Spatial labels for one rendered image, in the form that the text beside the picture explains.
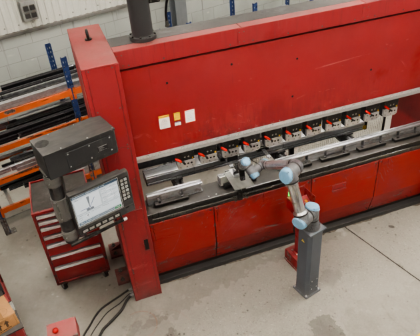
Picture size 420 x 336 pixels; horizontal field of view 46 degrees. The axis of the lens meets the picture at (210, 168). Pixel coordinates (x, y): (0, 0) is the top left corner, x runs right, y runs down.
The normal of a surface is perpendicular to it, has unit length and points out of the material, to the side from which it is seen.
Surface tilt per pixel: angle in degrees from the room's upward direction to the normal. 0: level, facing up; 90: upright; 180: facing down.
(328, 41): 90
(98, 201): 90
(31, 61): 90
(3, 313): 5
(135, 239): 90
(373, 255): 0
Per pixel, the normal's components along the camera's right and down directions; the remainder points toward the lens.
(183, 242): 0.33, 0.53
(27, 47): 0.56, 0.45
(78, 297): -0.07, -0.81
